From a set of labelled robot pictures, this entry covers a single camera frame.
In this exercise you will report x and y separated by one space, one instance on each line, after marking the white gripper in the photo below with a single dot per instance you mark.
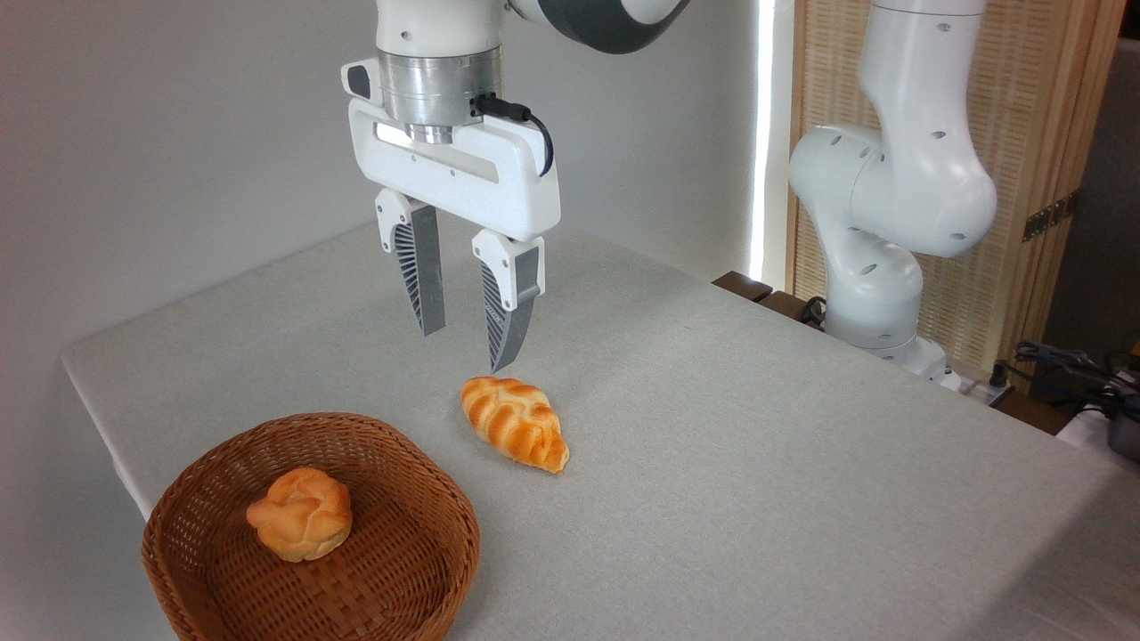
499 191

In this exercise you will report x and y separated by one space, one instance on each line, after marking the long braided bread loaf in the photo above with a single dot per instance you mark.
517 423

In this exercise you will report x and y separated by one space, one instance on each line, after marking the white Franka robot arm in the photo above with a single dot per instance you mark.
908 178

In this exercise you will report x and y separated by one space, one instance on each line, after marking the round knotted bread roll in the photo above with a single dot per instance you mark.
301 516

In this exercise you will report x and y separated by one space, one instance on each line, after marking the brown wicker basket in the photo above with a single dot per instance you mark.
392 570

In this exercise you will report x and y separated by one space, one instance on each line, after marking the dark brown wooden block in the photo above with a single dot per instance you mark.
788 307
741 285

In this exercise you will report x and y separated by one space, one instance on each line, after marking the grey tablecloth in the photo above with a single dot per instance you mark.
757 490

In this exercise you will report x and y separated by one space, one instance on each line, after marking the white power strip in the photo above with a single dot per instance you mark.
984 389

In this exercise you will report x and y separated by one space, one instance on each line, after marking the metal screen hinge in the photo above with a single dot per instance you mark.
1051 215

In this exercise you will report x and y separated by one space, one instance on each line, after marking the bamboo folding screen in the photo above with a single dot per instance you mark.
1033 98

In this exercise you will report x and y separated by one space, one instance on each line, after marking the dark grey device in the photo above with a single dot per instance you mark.
1127 432

